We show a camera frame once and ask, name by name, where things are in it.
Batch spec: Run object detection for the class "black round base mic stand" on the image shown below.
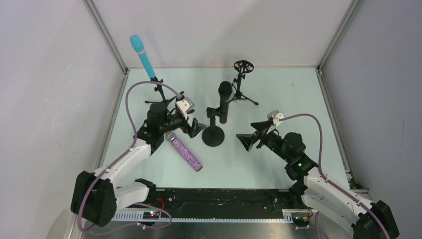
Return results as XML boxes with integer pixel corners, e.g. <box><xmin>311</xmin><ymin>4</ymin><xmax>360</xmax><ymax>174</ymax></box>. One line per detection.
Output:
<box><xmin>202</xmin><ymin>107</ymin><xmax>225</xmax><ymax>147</ymax></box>

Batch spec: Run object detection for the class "small black tripod stand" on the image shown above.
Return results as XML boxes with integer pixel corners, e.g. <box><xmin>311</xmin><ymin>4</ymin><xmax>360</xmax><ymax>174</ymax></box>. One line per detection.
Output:
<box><xmin>150</xmin><ymin>77</ymin><xmax>185</xmax><ymax>107</ymax></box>

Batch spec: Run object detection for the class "black microphone orange end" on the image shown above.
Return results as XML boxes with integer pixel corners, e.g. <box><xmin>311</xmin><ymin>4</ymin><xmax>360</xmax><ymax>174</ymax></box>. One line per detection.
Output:
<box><xmin>218</xmin><ymin>81</ymin><xmax>233</xmax><ymax>124</ymax></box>

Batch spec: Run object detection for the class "blue microphone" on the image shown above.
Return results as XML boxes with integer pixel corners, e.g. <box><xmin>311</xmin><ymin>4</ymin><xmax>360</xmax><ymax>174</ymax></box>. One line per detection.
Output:
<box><xmin>129</xmin><ymin>34</ymin><xmax>156</xmax><ymax>79</ymax></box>

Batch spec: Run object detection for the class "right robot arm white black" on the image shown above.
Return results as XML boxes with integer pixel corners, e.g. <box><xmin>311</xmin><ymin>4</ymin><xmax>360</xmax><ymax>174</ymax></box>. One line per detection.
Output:
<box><xmin>236</xmin><ymin>121</ymin><xmax>400</xmax><ymax>239</ymax></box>

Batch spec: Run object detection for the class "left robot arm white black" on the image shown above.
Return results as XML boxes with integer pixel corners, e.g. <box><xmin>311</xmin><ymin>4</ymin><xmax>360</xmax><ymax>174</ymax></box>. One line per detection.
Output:
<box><xmin>70</xmin><ymin>97</ymin><xmax>206</xmax><ymax>227</ymax></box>

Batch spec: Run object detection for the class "purple glitter microphone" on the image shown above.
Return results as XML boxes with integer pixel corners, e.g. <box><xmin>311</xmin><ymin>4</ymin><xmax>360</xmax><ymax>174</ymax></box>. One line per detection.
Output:
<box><xmin>165</xmin><ymin>131</ymin><xmax>203</xmax><ymax>172</ymax></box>

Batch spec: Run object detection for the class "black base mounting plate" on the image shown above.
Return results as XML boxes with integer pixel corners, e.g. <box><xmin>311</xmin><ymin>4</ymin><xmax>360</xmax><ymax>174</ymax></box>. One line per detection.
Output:
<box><xmin>143</xmin><ymin>188</ymin><xmax>305</xmax><ymax>220</ymax></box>

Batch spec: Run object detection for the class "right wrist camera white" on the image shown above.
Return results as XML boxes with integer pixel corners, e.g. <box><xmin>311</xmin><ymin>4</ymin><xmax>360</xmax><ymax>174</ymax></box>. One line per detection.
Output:
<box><xmin>266</xmin><ymin>110</ymin><xmax>284</xmax><ymax>134</ymax></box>

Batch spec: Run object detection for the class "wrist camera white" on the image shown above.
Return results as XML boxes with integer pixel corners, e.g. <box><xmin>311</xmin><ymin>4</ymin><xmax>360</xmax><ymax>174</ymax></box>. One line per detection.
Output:
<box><xmin>176</xmin><ymin>97</ymin><xmax>195</xmax><ymax>120</ymax></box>
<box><xmin>266</xmin><ymin>110</ymin><xmax>284</xmax><ymax>134</ymax></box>

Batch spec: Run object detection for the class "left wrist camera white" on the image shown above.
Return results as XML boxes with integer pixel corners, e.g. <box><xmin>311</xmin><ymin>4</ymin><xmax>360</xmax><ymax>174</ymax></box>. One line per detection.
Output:
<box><xmin>176</xmin><ymin>97</ymin><xmax>195</xmax><ymax>120</ymax></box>

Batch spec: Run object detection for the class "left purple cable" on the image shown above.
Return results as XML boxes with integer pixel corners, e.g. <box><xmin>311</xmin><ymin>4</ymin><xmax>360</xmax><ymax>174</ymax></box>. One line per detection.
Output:
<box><xmin>76</xmin><ymin>81</ymin><xmax>185</xmax><ymax>234</ymax></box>

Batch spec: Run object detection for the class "black tripod shock mount stand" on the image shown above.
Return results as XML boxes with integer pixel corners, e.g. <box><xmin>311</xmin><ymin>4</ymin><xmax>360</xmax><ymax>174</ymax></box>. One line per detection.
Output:
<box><xmin>229</xmin><ymin>60</ymin><xmax>260</xmax><ymax>106</ymax></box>

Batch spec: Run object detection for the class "grey slotted cable duct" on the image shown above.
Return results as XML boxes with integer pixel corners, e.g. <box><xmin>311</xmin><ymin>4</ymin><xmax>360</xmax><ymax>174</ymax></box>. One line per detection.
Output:
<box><xmin>86</xmin><ymin>211</ymin><xmax>294</xmax><ymax>224</ymax></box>

